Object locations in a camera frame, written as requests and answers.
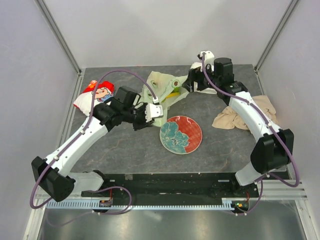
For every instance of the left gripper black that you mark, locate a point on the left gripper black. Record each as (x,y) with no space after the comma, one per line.
(143,124)

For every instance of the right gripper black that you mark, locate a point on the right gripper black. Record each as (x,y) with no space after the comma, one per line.
(193,75)

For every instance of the pale green plastic bag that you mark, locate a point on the pale green plastic bag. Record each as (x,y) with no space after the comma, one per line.
(162,85)

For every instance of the yellow fake mango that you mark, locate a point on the yellow fake mango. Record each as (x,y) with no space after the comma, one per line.
(172,94)

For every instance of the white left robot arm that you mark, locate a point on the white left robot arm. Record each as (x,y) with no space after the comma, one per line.
(52,173)

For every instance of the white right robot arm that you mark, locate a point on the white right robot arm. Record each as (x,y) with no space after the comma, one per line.
(274,145)

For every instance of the white folded towel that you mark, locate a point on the white folded towel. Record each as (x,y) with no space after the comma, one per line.
(208,91)

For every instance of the red white cartoon pouch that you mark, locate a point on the red white cartoon pouch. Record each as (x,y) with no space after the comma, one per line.
(104,92)

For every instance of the red teal floral plate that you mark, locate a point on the red teal floral plate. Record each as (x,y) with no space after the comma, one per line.
(180,135)

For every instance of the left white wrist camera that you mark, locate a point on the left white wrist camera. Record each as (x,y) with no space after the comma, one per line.
(153,111)

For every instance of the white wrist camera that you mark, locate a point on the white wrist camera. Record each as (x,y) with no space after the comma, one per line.
(153,111)
(207,57)

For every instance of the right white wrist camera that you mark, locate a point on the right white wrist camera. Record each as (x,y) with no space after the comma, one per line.
(207,57)

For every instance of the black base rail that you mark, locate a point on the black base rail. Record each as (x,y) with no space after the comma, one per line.
(173,189)

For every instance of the light blue cable duct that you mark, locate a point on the light blue cable duct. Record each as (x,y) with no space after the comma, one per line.
(96,204)

